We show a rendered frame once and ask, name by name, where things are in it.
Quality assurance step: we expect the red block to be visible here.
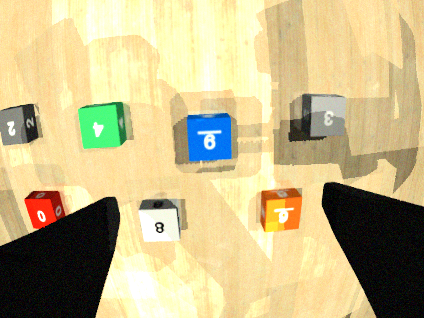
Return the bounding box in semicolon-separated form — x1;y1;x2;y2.
25;190;65;230

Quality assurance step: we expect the blue block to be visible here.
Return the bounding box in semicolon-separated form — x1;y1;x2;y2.
188;112;231;162

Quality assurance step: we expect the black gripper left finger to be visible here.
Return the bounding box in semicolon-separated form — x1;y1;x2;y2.
0;196;121;318

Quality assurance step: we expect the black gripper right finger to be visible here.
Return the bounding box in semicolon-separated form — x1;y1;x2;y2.
321;182;424;318

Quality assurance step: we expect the orange block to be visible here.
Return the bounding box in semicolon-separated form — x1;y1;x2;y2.
260;187;303;232

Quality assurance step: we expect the green block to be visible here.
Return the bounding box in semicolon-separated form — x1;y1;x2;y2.
77;102;127;150

